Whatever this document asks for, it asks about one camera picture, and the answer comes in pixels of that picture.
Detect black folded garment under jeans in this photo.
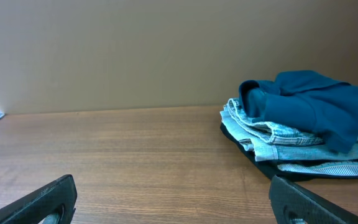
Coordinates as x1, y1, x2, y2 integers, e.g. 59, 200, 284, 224
220, 123, 358, 182

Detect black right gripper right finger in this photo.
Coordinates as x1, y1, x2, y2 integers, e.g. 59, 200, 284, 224
268, 176, 358, 224

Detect light blue folded jeans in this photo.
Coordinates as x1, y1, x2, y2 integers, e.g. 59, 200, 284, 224
221, 98, 358, 178

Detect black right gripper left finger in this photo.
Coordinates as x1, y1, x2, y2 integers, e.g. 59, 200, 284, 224
0, 174, 77, 224

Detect teal blue polo shirt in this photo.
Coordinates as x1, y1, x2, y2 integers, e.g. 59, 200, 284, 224
239, 70, 358, 153

